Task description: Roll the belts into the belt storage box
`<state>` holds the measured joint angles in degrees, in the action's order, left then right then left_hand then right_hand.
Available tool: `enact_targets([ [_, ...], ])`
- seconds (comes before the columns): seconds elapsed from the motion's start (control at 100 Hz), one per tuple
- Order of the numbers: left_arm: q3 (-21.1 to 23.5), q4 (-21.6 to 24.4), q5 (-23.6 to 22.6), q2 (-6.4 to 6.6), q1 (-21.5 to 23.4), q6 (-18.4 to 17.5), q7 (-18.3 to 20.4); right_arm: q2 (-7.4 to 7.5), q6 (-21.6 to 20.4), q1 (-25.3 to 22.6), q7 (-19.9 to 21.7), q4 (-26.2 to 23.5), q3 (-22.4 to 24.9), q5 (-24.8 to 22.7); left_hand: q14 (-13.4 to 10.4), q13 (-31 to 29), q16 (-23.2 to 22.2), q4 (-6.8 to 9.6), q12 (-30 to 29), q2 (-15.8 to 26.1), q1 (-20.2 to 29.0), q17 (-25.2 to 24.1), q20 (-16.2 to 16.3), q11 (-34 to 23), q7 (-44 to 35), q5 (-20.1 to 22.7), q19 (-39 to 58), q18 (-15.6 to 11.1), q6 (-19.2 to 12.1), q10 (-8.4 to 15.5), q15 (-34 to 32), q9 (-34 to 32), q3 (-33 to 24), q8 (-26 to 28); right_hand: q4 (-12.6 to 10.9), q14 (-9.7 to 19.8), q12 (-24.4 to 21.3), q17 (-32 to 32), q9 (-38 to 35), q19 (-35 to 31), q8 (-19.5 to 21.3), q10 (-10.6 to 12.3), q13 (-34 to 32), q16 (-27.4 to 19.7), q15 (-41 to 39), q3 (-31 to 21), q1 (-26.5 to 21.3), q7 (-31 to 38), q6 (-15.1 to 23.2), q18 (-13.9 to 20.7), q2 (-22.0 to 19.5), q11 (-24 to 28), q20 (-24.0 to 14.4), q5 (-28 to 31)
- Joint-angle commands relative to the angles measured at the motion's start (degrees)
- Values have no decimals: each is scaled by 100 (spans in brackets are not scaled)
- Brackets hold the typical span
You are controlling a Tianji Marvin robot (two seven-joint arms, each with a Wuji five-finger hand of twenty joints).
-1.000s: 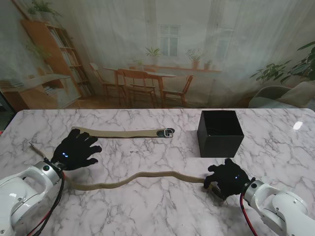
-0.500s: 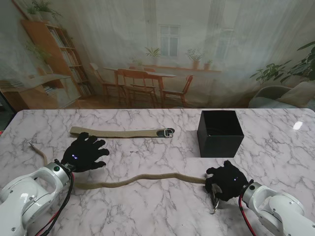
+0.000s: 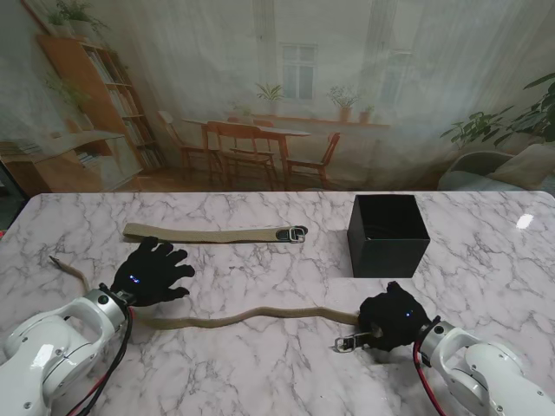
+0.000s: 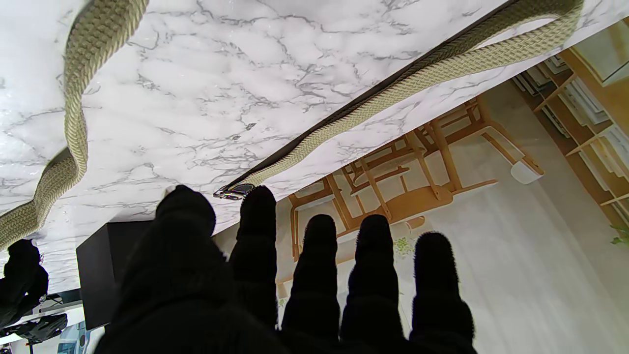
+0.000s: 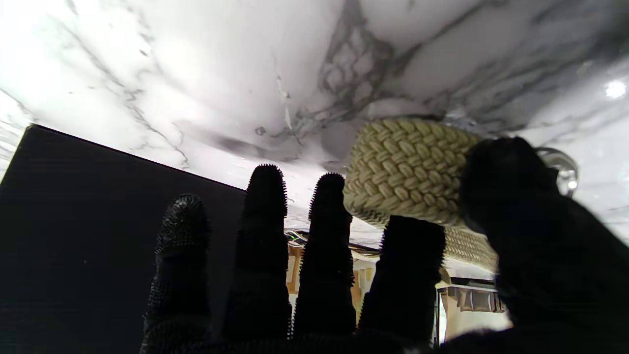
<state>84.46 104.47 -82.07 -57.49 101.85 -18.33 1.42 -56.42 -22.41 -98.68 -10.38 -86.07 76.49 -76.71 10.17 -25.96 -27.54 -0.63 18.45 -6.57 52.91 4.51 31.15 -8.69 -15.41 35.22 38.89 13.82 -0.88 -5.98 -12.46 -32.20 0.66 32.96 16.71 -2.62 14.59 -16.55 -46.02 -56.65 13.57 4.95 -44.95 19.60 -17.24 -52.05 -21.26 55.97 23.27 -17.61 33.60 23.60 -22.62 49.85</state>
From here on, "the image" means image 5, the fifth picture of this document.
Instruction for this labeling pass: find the beige woven belt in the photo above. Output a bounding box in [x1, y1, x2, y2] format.
[343, 118, 579, 273]

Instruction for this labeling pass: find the black square storage box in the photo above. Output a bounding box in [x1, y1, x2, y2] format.
[0, 124, 246, 354]

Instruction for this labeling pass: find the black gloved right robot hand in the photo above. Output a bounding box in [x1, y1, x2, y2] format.
[140, 137, 629, 354]

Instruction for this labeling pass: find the printed room scene backdrop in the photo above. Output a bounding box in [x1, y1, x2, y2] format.
[285, 231, 514, 345]

